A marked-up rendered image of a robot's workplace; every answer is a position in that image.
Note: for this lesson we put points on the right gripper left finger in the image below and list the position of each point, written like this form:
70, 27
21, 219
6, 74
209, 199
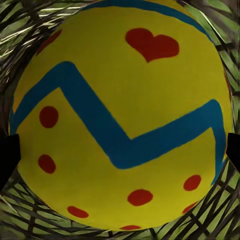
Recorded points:
9, 157

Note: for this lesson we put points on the wicker basket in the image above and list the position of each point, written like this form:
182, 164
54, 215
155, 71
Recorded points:
15, 59

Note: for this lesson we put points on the easter egg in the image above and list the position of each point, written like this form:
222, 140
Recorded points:
123, 115

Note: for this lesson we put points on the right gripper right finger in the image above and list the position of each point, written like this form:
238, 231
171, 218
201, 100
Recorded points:
233, 149

